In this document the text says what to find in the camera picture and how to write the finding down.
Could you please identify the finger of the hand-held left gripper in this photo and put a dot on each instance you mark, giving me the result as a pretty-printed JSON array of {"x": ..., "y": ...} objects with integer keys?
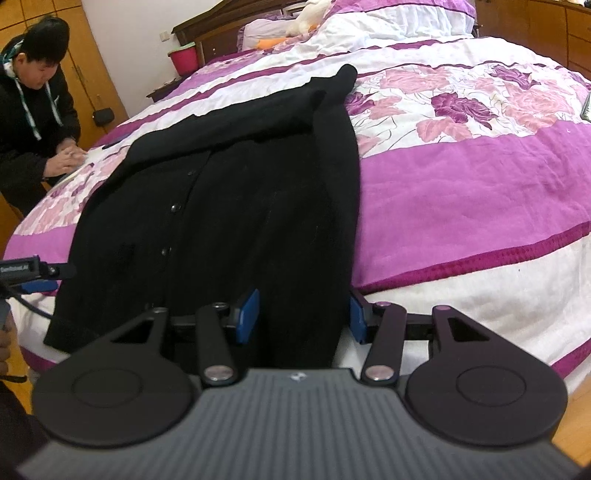
[{"x": 41, "y": 286}]

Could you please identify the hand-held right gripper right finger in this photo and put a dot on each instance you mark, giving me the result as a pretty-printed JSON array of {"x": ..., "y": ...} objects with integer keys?
[{"x": 356, "y": 318}]

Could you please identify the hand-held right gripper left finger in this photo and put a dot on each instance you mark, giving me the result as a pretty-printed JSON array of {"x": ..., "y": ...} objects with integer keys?
[{"x": 248, "y": 318}]

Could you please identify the black button cardigan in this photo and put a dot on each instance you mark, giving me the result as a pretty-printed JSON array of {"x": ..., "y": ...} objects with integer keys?
[{"x": 240, "y": 207}]

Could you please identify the person's left hand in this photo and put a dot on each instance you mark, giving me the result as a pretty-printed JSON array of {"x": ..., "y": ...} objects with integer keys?
[{"x": 3, "y": 346}]

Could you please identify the dark flat phone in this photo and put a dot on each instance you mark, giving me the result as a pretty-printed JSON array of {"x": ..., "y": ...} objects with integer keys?
[{"x": 113, "y": 141}]

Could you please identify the bed with purple floral quilt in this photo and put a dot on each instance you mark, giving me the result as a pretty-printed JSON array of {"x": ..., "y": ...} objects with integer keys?
[{"x": 461, "y": 184}]

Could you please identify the small black bag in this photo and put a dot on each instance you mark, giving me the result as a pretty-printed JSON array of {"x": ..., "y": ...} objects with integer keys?
[{"x": 103, "y": 116}]

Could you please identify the wooden wardrobe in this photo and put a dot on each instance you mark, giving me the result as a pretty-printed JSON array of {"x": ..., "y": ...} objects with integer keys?
[{"x": 87, "y": 60}]

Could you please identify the dark wooden nightstand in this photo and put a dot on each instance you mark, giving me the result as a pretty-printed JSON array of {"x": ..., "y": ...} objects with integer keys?
[{"x": 164, "y": 90}]

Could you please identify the red bucket with green lid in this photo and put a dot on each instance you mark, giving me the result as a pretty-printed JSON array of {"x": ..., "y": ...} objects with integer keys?
[{"x": 183, "y": 60}]

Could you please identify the orange plush toy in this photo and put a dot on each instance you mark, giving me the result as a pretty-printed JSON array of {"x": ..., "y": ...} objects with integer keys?
[{"x": 268, "y": 43}]

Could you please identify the dark wooden headboard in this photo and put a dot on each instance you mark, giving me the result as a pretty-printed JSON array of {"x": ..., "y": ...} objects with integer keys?
[{"x": 217, "y": 34}]

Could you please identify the small lilac pillow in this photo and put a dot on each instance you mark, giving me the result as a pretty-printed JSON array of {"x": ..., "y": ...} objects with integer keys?
[{"x": 263, "y": 32}]

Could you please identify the large purple white pillow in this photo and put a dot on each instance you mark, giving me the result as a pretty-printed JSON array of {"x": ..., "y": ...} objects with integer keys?
[{"x": 406, "y": 21}]

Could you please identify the white plush toy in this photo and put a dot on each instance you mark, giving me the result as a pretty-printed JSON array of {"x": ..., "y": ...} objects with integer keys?
[{"x": 307, "y": 18}]

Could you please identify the grey flat object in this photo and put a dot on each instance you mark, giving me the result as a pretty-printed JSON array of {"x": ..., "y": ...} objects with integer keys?
[{"x": 587, "y": 107}]

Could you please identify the wooden drawer cabinet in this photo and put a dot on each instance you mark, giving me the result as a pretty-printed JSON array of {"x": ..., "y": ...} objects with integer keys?
[{"x": 545, "y": 32}]

